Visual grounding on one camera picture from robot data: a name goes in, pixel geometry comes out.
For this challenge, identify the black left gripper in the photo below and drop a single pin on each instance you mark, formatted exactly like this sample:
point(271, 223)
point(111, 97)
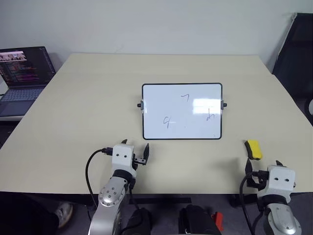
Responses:
point(139, 160)

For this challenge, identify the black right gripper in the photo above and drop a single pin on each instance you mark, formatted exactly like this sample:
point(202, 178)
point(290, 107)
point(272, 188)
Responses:
point(256, 180)

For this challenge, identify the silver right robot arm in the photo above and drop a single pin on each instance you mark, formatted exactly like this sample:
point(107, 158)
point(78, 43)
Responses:
point(278, 215)

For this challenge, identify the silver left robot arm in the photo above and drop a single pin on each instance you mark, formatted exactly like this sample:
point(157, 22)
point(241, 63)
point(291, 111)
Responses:
point(110, 195)

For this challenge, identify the yellow and black eraser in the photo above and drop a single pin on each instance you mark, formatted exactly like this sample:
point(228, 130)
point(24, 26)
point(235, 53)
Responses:
point(255, 148)

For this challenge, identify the small black-framed whiteboard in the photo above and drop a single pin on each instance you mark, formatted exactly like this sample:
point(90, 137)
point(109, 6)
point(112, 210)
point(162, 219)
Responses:
point(181, 115)

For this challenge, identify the dark rounded shape red part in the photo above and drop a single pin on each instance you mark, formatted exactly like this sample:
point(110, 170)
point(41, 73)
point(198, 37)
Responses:
point(198, 220)

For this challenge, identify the grey sneaker shoe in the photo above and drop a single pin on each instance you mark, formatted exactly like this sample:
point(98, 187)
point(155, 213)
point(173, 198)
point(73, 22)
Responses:
point(64, 215)

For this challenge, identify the black office chair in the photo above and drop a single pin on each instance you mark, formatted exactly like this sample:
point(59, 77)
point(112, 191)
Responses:
point(293, 63)

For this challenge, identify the open grey laptop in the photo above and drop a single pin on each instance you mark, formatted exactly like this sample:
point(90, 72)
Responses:
point(22, 73)

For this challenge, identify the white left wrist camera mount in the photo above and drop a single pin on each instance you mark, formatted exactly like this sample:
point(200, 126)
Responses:
point(122, 156)

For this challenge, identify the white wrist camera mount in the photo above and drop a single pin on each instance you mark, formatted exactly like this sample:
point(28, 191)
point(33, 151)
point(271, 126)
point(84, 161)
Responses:
point(122, 156)
point(281, 178)

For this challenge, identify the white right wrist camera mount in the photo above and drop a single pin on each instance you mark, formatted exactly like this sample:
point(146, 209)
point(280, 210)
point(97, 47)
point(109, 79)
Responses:
point(281, 178)

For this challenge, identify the black table frame bar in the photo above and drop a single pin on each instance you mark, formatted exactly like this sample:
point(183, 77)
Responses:
point(160, 200)

